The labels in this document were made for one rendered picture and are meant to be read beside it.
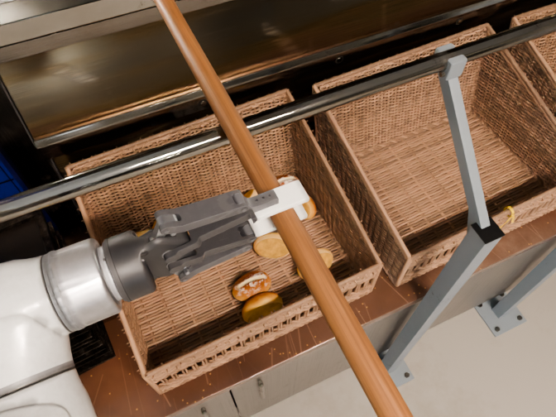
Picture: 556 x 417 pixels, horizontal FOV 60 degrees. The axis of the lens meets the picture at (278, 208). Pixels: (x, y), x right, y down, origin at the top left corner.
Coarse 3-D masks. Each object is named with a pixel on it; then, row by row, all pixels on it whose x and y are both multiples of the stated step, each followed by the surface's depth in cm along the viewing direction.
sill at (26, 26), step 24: (24, 0) 83; (48, 0) 83; (72, 0) 83; (96, 0) 83; (120, 0) 85; (144, 0) 86; (0, 24) 79; (24, 24) 81; (48, 24) 82; (72, 24) 84
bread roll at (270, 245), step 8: (272, 232) 119; (256, 240) 119; (264, 240) 118; (272, 240) 118; (280, 240) 118; (256, 248) 119; (264, 248) 118; (272, 248) 118; (280, 248) 118; (264, 256) 120; (272, 256) 119; (280, 256) 119
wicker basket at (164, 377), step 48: (288, 96) 117; (144, 144) 109; (288, 144) 128; (96, 192) 112; (144, 192) 117; (192, 192) 124; (336, 192) 112; (96, 240) 100; (336, 240) 125; (192, 288) 118; (288, 288) 118; (144, 336) 111; (192, 336) 111; (240, 336) 99
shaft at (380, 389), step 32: (160, 0) 78; (192, 32) 74; (192, 64) 70; (224, 96) 66; (224, 128) 64; (256, 160) 60; (256, 192) 59; (288, 224) 55; (320, 256) 54; (320, 288) 51; (352, 320) 49; (352, 352) 48; (384, 384) 46; (384, 416) 45
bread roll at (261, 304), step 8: (256, 296) 110; (264, 296) 110; (272, 296) 110; (248, 304) 109; (256, 304) 108; (264, 304) 108; (272, 304) 109; (280, 304) 111; (248, 312) 108; (256, 312) 108; (264, 312) 110; (272, 312) 111; (248, 320) 109
